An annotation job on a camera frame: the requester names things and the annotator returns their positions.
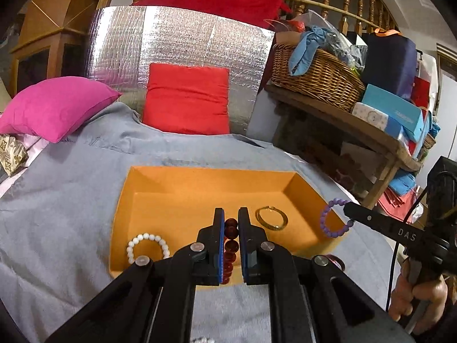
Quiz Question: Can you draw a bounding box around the red fabric bundle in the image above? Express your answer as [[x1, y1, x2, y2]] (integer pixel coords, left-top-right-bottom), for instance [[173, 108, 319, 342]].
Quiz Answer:
[[378, 189, 416, 219]]

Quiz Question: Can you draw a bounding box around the dark brown ring bangle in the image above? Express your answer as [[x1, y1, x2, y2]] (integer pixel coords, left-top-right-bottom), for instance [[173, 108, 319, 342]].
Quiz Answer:
[[323, 255, 346, 272]]

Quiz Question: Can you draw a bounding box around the purple bead bracelet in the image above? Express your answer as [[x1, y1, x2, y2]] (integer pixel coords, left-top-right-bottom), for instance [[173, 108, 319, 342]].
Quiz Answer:
[[320, 199, 355, 238]]

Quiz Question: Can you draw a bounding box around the wicker basket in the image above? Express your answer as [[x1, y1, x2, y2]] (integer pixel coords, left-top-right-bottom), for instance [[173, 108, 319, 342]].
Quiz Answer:
[[271, 43, 365, 113]]

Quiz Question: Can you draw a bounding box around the beige patterned cloth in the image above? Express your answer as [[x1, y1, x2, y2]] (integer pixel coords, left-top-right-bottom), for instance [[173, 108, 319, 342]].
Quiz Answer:
[[0, 134, 29, 176]]

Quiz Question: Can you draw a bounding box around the blue cloth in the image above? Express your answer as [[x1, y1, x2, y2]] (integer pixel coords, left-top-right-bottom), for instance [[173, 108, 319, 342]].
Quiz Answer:
[[288, 27, 336, 76]]

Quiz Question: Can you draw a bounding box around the white patterned box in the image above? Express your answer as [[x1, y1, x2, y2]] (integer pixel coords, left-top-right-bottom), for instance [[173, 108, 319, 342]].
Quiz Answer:
[[352, 102, 404, 139]]

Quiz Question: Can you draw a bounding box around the white bead bracelet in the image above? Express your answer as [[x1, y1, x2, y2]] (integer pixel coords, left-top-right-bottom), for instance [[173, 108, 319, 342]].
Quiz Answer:
[[126, 233, 171, 263]]

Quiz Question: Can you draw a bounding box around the person's right hand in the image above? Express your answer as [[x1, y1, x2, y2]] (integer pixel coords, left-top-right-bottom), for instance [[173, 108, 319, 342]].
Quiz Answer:
[[388, 275, 449, 334]]

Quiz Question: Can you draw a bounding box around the navy bag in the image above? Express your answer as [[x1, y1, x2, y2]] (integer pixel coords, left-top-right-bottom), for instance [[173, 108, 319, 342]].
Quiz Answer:
[[360, 29, 418, 101]]

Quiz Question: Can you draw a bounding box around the red bead bracelet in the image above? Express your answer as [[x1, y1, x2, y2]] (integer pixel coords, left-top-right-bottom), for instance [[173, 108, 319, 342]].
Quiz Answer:
[[223, 217, 240, 286]]

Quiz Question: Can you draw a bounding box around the wooden shelf table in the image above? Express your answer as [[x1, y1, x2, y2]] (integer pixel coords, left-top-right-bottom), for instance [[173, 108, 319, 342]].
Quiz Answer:
[[264, 84, 424, 210]]

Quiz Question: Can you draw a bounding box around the pale pink sheet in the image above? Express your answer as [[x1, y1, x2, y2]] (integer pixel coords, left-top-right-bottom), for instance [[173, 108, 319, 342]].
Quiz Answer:
[[0, 134, 51, 197]]

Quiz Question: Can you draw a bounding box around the orange cardboard tray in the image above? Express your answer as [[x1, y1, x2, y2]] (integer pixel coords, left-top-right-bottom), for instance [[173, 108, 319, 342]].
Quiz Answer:
[[108, 166, 345, 286]]

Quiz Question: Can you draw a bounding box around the grey blanket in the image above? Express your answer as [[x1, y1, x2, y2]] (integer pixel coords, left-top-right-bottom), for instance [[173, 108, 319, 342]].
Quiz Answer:
[[0, 102, 397, 343]]

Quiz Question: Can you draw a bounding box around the gold bangle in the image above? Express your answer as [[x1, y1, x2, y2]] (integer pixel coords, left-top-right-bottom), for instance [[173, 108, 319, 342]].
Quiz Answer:
[[256, 206, 287, 231]]

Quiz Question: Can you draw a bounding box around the silver foil board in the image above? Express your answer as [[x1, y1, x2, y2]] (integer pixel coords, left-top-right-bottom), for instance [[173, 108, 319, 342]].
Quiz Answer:
[[85, 6, 275, 136]]

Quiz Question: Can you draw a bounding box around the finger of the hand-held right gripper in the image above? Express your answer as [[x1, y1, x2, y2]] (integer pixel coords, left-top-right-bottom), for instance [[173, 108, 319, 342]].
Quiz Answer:
[[344, 202, 430, 246]]

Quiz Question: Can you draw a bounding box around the clear plastic bag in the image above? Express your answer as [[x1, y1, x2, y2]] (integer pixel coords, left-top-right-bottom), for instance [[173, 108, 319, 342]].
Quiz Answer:
[[264, 9, 358, 43]]

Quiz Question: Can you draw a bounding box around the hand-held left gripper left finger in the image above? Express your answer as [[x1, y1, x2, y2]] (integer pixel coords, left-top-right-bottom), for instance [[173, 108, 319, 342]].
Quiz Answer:
[[46, 207, 225, 343]]

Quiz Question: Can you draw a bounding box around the black cable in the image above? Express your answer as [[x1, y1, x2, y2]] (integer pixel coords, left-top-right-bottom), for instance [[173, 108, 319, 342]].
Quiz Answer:
[[386, 171, 457, 311]]

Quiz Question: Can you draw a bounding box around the wooden cabinet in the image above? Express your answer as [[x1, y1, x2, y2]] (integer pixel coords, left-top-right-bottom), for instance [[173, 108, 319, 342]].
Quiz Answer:
[[9, 0, 108, 93]]

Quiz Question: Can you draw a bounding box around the pink pillow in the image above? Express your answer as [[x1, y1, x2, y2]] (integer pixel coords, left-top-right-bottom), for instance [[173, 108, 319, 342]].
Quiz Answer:
[[0, 77, 123, 143]]

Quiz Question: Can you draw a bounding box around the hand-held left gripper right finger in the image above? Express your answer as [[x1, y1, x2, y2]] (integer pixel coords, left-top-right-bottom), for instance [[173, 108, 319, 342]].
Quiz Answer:
[[238, 206, 415, 343]]

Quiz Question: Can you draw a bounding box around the teal box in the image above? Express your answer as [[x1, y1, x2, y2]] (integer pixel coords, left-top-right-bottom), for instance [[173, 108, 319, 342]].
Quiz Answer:
[[361, 84, 425, 143]]

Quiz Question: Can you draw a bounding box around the red gift bag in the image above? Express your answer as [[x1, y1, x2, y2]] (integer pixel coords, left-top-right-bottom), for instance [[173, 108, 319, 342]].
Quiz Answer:
[[410, 77, 431, 108]]

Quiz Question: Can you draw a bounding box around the red cloth on railing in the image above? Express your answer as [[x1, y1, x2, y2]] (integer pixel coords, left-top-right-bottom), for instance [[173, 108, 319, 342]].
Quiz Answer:
[[132, 0, 291, 29]]

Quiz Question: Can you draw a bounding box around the small red pillow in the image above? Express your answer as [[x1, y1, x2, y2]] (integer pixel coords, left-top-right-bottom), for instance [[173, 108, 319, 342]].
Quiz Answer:
[[142, 63, 230, 134]]

